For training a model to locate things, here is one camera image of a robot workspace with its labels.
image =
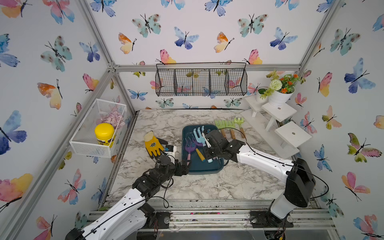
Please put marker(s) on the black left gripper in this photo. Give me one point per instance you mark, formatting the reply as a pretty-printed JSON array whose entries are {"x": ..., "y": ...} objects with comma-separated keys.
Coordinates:
[{"x": 184, "y": 169}]

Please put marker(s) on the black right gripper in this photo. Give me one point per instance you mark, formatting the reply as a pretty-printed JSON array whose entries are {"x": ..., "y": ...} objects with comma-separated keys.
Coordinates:
[{"x": 207, "y": 155}]

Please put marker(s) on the green fork wooden handle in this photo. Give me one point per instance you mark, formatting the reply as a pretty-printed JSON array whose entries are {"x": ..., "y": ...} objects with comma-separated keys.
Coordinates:
[{"x": 231, "y": 126}]

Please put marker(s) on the green rake wooden handle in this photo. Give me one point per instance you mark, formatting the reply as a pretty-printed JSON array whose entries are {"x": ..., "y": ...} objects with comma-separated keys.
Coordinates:
[
  {"x": 239, "y": 121},
  {"x": 221, "y": 126}
]

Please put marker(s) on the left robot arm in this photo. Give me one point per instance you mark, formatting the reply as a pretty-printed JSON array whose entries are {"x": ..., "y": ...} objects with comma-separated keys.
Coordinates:
[{"x": 133, "y": 212}]

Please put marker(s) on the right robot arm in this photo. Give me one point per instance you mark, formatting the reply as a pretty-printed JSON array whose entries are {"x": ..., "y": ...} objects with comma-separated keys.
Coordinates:
[{"x": 296, "y": 175}]

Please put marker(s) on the dark teal storage box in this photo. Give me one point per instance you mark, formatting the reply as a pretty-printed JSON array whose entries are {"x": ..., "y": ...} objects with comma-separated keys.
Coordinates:
[{"x": 197, "y": 167}]

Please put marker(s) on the yellow black garden glove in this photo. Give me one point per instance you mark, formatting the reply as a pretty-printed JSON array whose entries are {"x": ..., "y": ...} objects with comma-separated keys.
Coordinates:
[{"x": 153, "y": 145}]

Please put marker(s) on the white stepped wooden shelf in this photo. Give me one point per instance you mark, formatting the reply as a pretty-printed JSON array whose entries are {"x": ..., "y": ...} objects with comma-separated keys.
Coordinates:
[{"x": 285, "y": 140}]

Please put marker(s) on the small white pot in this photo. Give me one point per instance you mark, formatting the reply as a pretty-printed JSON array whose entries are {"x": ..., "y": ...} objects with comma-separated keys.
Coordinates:
[{"x": 260, "y": 96}]

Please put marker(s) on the white flower pot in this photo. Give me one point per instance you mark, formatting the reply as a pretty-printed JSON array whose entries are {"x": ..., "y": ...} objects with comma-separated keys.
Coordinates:
[{"x": 277, "y": 99}]

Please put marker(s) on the pink items bag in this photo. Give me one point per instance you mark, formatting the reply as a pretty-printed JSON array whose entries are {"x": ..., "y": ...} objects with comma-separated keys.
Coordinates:
[{"x": 115, "y": 119}]

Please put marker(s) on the yellow lidded jar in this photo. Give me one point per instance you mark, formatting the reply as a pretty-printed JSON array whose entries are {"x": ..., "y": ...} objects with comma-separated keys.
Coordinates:
[{"x": 105, "y": 134}]

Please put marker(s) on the artificial flowers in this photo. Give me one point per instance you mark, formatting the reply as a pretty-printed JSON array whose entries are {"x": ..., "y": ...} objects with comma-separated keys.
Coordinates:
[{"x": 285, "y": 84}]

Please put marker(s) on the purple rake pink handle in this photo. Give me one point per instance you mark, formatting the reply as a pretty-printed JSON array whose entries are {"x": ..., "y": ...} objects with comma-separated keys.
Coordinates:
[{"x": 190, "y": 147}]

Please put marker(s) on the blue tool yellow handle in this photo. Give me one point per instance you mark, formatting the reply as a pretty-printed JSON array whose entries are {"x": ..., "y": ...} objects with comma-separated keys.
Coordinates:
[{"x": 201, "y": 156}]

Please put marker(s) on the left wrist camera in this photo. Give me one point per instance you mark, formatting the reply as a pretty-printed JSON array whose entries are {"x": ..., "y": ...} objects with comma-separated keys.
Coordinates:
[{"x": 170, "y": 150}]

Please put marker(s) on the blue rake white handle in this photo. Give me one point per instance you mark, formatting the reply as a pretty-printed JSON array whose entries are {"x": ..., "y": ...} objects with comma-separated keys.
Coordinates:
[{"x": 200, "y": 137}]

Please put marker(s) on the black wire wall basket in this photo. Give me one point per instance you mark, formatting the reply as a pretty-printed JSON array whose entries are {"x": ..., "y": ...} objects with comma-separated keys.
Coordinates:
[{"x": 201, "y": 79}]

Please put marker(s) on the white wire wall basket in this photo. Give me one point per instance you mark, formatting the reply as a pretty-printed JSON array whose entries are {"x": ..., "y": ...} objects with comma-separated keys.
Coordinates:
[{"x": 84, "y": 141}]

